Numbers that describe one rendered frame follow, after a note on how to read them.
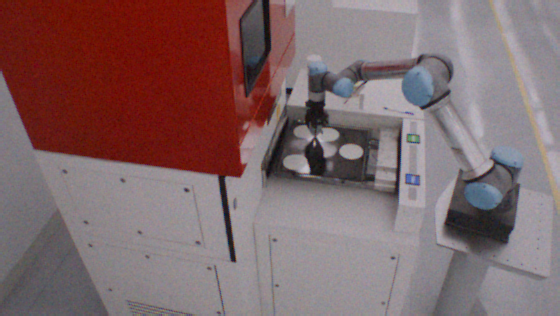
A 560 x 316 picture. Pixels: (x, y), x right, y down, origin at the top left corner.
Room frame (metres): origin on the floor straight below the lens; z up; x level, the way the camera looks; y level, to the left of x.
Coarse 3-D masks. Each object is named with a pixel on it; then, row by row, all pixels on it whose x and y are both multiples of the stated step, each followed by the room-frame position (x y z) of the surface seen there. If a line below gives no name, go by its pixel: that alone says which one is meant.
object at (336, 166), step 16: (336, 128) 1.73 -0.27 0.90; (352, 128) 1.73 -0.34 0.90; (288, 144) 1.63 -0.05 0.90; (304, 144) 1.63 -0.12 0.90; (320, 144) 1.62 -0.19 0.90; (336, 144) 1.62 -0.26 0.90; (320, 160) 1.51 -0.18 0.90; (336, 160) 1.51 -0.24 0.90; (352, 160) 1.50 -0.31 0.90; (336, 176) 1.41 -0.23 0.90; (352, 176) 1.41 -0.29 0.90
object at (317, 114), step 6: (312, 102) 1.63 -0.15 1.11; (318, 102) 1.66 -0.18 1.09; (324, 102) 1.63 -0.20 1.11; (312, 108) 1.67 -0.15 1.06; (318, 108) 1.64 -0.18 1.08; (324, 108) 1.67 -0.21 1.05; (312, 114) 1.63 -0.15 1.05; (318, 114) 1.62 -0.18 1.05; (324, 114) 1.63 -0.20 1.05; (312, 120) 1.63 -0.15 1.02; (318, 120) 1.63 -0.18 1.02; (324, 120) 1.62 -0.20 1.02; (312, 126) 1.61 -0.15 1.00
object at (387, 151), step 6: (384, 138) 1.67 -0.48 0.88; (390, 138) 1.67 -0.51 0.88; (396, 138) 1.67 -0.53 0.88; (384, 144) 1.63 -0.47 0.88; (390, 144) 1.63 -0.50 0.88; (396, 144) 1.63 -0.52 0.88; (384, 150) 1.59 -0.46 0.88; (390, 150) 1.59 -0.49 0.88; (396, 150) 1.58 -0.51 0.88; (378, 156) 1.55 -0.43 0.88; (384, 156) 1.55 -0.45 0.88; (390, 156) 1.55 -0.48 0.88; (396, 156) 1.54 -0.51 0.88; (390, 174) 1.43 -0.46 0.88; (378, 186) 1.37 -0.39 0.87; (384, 186) 1.36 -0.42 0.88; (390, 186) 1.36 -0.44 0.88
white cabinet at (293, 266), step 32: (256, 224) 1.25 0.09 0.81; (256, 256) 1.26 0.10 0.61; (288, 256) 1.22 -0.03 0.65; (320, 256) 1.19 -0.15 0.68; (352, 256) 1.16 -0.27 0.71; (384, 256) 1.13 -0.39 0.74; (288, 288) 1.22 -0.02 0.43; (320, 288) 1.19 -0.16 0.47; (352, 288) 1.15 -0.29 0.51; (384, 288) 1.12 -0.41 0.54
